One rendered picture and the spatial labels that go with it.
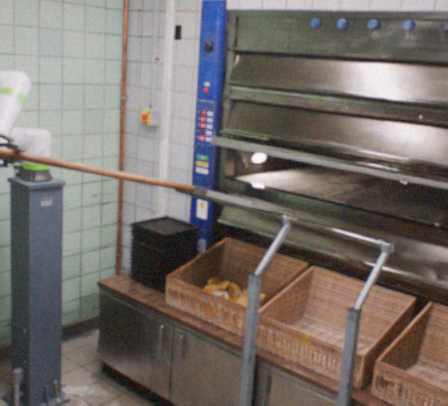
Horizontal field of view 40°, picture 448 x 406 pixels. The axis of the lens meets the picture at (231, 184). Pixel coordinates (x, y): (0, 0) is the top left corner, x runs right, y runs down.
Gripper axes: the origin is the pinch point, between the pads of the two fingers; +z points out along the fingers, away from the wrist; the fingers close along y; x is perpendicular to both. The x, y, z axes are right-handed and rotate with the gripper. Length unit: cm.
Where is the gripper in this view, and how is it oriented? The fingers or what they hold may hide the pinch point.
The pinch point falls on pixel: (14, 154)
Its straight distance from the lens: 217.3
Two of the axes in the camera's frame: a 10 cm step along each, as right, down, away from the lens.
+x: -6.0, -1.3, -7.9
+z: 7.7, 1.9, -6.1
